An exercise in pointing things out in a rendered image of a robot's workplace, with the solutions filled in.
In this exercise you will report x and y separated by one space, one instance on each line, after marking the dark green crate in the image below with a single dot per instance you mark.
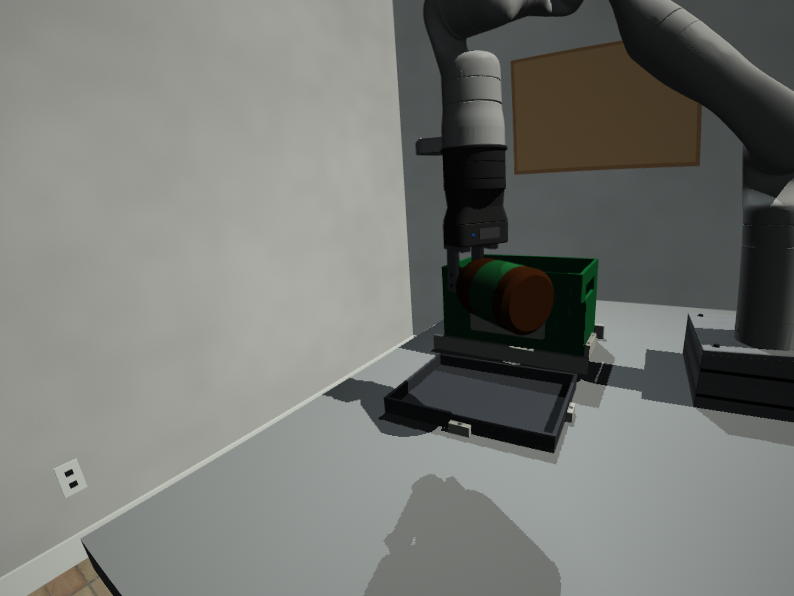
570 323

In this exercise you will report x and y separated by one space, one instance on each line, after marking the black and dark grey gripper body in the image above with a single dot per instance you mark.
473 149

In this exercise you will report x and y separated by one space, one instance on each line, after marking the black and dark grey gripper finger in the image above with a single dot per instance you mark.
453 268
478 251

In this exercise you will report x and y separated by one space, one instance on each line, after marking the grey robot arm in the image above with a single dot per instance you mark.
686 55

